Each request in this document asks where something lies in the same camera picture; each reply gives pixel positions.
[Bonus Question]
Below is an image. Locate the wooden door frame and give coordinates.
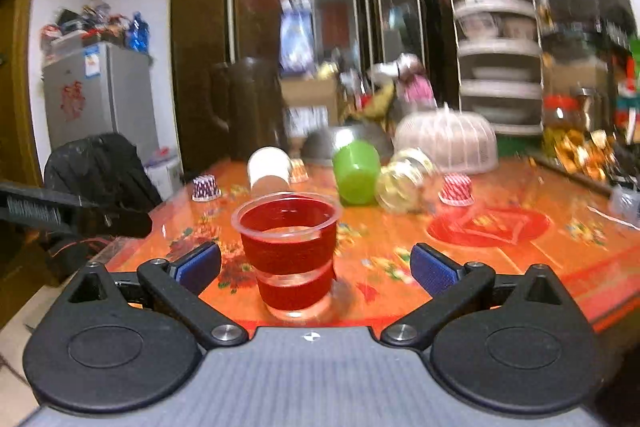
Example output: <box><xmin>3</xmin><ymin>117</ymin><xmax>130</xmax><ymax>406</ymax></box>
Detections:
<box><xmin>0</xmin><ymin>0</ymin><xmax>45</xmax><ymax>188</ymax></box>

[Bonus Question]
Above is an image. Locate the green plastic cup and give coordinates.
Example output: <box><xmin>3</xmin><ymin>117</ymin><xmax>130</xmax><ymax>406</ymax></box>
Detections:
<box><xmin>332</xmin><ymin>141</ymin><xmax>383</xmax><ymax>206</ymax></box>

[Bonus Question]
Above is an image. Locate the orange floral tablecloth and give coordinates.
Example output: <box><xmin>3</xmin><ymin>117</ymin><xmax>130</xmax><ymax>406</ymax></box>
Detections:
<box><xmin>104</xmin><ymin>156</ymin><xmax>640</xmax><ymax>333</ymax></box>

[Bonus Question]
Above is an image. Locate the grey refrigerator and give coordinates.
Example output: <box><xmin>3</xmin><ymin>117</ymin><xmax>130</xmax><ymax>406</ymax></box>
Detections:
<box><xmin>42</xmin><ymin>42</ymin><xmax>161</xmax><ymax>155</ymax></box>

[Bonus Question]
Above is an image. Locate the dark red striped small cup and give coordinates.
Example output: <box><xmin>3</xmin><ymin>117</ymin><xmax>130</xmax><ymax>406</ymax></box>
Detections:
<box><xmin>192</xmin><ymin>175</ymin><xmax>222</xmax><ymax>202</ymax></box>

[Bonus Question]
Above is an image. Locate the white tiered dish rack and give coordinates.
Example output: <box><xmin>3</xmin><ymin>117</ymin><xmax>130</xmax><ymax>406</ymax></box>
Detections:
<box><xmin>441</xmin><ymin>0</ymin><xmax>545</xmax><ymax>138</ymax></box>

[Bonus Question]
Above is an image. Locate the brown thermos jug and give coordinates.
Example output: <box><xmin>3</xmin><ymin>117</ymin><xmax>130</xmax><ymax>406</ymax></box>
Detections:
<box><xmin>210</xmin><ymin>57</ymin><xmax>287</xmax><ymax>160</ymax></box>

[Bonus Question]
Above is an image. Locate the pile of gold wrapped candy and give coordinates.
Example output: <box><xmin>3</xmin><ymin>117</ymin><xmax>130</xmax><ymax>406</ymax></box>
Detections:
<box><xmin>542</xmin><ymin>128</ymin><xmax>623</xmax><ymax>182</ymax></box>

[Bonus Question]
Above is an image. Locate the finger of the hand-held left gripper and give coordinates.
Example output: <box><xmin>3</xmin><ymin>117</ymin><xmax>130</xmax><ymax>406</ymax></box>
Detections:
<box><xmin>0</xmin><ymin>181</ymin><xmax>153</xmax><ymax>239</ymax></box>

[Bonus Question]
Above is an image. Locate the glass jar with red lid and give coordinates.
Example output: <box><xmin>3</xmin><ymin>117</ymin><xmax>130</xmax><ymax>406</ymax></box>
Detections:
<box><xmin>542</xmin><ymin>93</ymin><xmax>585</xmax><ymax>142</ymax></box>

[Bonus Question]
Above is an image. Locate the pile of packets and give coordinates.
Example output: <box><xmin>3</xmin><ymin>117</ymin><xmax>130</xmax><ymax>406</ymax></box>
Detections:
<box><xmin>40</xmin><ymin>3</ymin><xmax>151</xmax><ymax>54</ymax></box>

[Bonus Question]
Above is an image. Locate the blue printed bag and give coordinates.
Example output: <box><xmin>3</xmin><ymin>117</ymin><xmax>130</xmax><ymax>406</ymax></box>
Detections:
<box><xmin>278</xmin><ymin>0</ymin><xmax>317</xmax><ymax>75</ymax></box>

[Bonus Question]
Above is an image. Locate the clear glass jar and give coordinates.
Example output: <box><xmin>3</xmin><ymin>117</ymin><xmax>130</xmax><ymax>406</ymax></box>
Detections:
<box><xmin>376</xmin><ymin>148</ymin><xmax>441</xmax><ymax>214</ymax></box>

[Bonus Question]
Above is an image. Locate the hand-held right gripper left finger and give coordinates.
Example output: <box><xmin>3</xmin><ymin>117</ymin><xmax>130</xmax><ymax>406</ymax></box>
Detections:
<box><xmin>60</xmin><ymin>242</ymin><xmax>249</xmax><ymax>350</ymax></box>

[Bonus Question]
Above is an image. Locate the red round plate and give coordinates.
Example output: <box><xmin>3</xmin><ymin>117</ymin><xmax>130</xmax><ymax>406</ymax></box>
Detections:
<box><xmin>427</xmin><ymin>206</ymin><xmax>553</xmax><ymax>249</ymax></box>

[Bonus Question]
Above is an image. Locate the clear plastic cup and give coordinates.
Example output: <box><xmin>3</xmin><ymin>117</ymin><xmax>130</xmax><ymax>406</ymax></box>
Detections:
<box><xmin>609</xmin><ymin>183</ymin><xmax>640</xmax><ymax>229</ymax></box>

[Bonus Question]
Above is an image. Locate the white paper cup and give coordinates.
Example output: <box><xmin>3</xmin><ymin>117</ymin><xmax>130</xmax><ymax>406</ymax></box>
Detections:
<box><xmin>247</xmin><ymin>147</ymin><xmax>293</xmax><ymax>198</ymax></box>

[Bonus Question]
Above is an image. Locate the dark wooden wardrobe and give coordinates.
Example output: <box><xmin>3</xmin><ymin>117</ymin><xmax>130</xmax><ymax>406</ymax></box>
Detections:
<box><xmin>167</xmin><ymin>0</ymin><xmax>453</xmax><ymax>175</ymax></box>

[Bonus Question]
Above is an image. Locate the cardboard box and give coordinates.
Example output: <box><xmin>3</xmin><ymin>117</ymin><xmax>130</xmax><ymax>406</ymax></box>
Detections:
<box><xmin>280</xmin><ymin>77</ymin><xmax>341</xmax><ymax>128</ymax></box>

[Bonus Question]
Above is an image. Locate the white mesh food cover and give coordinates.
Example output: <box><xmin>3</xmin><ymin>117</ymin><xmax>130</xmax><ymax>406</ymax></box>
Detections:
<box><xmin>395</xmin><ymin>106</ymin><xmax>499</xmax><ymax>172</ymax></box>

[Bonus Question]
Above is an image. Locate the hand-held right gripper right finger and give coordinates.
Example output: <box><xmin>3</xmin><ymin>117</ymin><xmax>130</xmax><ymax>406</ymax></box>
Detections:
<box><xmin>381</xmin><ymin>243</ymin><xmax>576</xmax><ymax>350</ymax></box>

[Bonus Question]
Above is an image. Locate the pink toy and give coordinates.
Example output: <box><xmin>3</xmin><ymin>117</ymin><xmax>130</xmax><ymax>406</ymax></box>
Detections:
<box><xmin>399</xmin><ymin>72</ymin><xmax>437</xmax><ymax>108</ymax></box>

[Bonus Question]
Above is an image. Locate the red transparent plastic cup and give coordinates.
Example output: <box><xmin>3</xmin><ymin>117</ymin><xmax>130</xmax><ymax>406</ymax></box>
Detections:
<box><xmin>232</xmin><ymin>193</ymin><xmax>343</xmax><ymax>320</ymax></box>

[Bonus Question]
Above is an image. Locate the metal bowl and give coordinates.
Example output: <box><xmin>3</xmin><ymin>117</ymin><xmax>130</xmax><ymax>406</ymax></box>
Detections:
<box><xmin>301</xmin><ymin>126</ymin><xmax>396</xmax><ymax>168</ymax></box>

